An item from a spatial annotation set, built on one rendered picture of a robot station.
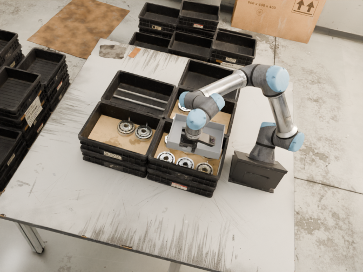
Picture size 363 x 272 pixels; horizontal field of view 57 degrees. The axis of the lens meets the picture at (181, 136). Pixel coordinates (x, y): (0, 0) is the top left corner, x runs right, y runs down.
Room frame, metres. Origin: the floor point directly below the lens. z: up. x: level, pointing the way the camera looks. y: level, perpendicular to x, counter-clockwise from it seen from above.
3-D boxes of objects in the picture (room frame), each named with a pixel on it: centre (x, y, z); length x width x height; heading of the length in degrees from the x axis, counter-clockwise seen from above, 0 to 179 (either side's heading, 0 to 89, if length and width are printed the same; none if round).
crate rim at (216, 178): (1.12, -0.06, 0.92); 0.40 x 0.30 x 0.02; 83
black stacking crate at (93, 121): (1.17, 0.34, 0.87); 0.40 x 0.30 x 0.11; 83
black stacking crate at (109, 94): (1.47, 0.30, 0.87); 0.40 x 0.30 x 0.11; 83
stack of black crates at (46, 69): (2.01, 1.27, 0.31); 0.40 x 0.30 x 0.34; 176
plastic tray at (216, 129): (1.09, -0.08, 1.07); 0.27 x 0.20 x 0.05; 86
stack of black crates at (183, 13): (3.10, 0.05, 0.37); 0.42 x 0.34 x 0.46; 86
